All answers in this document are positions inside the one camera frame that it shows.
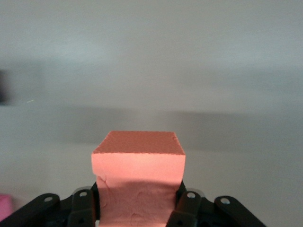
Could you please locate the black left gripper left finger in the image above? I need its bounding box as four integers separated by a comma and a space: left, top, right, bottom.
0, 182, 102, 227

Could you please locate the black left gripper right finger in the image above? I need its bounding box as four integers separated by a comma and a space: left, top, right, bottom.
165, 181, 267, 227

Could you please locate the orange foam cube block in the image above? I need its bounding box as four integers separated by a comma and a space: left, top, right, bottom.
91, 130, 186, 227

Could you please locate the purple foam cube block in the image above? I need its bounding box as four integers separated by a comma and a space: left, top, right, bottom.
0, 69, 11, 105

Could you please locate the red foam cube block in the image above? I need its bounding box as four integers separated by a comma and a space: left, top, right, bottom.
0, 193, 12, 219

